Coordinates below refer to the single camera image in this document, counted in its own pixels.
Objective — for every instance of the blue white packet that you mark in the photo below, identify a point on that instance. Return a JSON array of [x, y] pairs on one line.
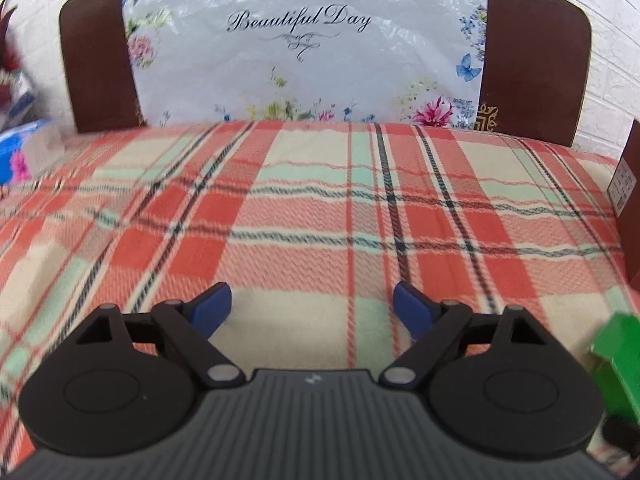
[[22, 102]]

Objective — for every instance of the dark red ornament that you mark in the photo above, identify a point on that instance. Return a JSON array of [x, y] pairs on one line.
[[9, 50]]

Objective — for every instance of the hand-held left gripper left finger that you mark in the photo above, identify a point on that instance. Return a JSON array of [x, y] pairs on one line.
[[212, 307]]

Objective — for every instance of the brown wooden headboard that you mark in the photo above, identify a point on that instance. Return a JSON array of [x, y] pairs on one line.
[[530, 60]]

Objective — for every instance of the red plaid blanket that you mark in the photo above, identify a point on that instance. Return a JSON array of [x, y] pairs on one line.
[[310, 220]]

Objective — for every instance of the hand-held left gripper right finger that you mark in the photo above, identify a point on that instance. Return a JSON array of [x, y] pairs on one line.
[[412, 310]]

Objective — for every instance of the green box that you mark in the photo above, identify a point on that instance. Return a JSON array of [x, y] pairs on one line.
[[620, 360]]

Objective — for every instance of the white floral plastic bag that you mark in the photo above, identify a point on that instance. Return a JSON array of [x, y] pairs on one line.
[[300, 70]]

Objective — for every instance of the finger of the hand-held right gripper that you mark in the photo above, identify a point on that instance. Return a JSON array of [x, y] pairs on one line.
[[622, 434]]

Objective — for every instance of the blue floral tissue pack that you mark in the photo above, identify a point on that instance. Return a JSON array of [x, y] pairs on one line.
[[22, 152]]

